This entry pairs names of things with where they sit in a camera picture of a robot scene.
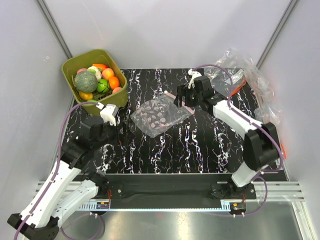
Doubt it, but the olive green plastic bin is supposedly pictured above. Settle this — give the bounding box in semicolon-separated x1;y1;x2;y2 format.
61;49;128;115

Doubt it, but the orange fruit toy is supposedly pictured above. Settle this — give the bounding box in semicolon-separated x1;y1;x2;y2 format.
108;76;121;90

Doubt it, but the clear zip top bag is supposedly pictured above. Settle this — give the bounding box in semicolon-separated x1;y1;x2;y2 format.
130;91;195;138

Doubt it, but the pink peach upper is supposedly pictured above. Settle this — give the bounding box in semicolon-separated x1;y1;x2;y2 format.
101;68;115;80

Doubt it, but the yellow mango toy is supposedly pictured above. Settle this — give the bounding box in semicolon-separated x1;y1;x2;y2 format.
78;91;94;101

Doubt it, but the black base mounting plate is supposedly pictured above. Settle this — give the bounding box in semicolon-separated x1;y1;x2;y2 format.
78;172;257;200

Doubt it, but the pink peach lower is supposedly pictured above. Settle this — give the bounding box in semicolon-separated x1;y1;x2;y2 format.
112;87;122;94

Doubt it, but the green netted melon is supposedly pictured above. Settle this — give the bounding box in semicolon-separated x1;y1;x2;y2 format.
74;71;98;93

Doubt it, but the white cauliflower toy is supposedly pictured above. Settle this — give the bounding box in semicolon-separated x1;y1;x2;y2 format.
87;66;102;80

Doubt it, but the pink peach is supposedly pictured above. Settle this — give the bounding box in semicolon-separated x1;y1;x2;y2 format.
101;68;115;80
112;87;122;94

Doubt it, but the black marble pattern mat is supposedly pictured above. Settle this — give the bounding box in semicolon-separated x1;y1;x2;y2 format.
81;68;244;174

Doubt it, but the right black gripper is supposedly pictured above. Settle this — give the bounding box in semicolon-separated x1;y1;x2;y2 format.
173;85;203;108

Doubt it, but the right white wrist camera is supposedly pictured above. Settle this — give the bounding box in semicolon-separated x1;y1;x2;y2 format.
187;69;202;89

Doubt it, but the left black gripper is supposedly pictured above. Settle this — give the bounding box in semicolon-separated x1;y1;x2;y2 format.
92;117;136;150

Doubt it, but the green striped watermelon toy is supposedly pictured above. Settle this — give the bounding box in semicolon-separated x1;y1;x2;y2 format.
96;79;110;94

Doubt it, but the pile of clear bags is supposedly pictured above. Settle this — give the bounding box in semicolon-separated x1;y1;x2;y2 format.
204;48;283;128

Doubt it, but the aluminium frame rail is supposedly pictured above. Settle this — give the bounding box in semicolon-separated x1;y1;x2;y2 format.
35;181;304;203

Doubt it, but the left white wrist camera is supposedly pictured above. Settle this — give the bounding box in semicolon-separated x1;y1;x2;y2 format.
96;102;119;126

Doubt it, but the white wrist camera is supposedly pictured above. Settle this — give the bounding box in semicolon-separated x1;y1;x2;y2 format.
96;102;119;126
187;69;202;89

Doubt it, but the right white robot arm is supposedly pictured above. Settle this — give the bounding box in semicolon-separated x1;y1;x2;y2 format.
174;75;284;199

